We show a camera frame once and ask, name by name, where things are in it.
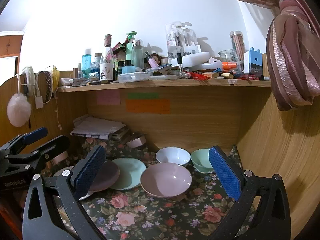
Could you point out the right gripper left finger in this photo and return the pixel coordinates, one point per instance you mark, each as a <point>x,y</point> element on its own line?
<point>41,218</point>

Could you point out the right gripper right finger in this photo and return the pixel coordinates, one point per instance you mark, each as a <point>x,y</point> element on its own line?
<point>272,217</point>

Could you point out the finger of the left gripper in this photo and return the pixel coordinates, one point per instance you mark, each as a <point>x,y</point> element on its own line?
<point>49,151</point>
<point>18,143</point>

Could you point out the purple-grey plate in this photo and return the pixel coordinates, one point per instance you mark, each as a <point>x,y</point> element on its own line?
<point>106,177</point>

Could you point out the mint green plate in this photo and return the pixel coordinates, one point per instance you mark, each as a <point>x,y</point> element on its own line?
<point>130,171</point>

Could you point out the mint green bowl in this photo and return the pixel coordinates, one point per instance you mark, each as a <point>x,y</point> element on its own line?
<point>200,159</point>

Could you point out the white-blue bowl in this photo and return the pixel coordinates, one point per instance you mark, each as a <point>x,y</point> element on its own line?
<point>173,155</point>

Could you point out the large pink bowl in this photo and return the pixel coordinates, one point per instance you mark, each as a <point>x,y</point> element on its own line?
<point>165,180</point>

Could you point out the white plate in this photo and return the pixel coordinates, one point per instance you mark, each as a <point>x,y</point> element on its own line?
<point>59,172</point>

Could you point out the white fluffy pompom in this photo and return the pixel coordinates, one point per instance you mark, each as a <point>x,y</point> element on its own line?
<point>18,110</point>

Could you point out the white charger plug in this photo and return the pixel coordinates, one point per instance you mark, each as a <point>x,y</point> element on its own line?
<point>39,102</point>

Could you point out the stack of papers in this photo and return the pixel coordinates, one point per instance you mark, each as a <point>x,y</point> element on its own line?
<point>91,127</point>

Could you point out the floral tablecloth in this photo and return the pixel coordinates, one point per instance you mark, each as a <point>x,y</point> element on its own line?
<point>134,214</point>

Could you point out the wooden shelf board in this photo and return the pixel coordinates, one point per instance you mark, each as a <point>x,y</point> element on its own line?
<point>169,83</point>

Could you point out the beaded headband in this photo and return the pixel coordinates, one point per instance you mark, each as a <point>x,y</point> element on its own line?
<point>49,86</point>

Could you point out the pink sticky note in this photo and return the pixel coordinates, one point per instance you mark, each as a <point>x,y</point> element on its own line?
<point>108,97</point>

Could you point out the blue liquid bottle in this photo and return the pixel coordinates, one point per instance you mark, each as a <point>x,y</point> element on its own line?
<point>86,63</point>

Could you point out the white mug on shelf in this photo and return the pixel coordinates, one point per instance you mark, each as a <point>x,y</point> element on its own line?
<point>106,71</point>

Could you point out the green sticky note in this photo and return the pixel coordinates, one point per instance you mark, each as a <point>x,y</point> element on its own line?
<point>142,96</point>

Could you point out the clear plastic case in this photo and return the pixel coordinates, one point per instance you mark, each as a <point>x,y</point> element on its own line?
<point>133,77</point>

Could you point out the orange sticky note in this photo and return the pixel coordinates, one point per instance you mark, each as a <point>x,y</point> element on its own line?
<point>154,106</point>

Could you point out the green pump bottle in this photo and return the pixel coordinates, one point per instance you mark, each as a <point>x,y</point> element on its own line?
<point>128,44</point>

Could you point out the clear frosted bottle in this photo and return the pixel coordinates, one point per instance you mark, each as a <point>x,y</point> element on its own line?
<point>138,53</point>

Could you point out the blue pencil sharpener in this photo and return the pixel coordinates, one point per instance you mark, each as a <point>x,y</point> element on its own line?
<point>253,62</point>

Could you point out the orange cap bottle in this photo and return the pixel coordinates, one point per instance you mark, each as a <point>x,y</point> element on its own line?
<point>229,65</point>

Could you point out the glass jar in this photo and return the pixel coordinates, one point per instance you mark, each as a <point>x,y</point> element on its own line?
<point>229,55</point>

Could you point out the white box on shelf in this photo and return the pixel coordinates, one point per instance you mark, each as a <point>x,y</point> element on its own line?
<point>195,59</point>

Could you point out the pink striped curtain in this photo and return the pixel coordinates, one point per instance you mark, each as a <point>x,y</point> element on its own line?
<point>292,50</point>

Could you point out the clear jar with sticks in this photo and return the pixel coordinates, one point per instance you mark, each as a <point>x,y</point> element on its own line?
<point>238,45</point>

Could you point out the cream mug with handle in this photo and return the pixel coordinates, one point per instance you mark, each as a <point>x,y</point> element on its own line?
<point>61,157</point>

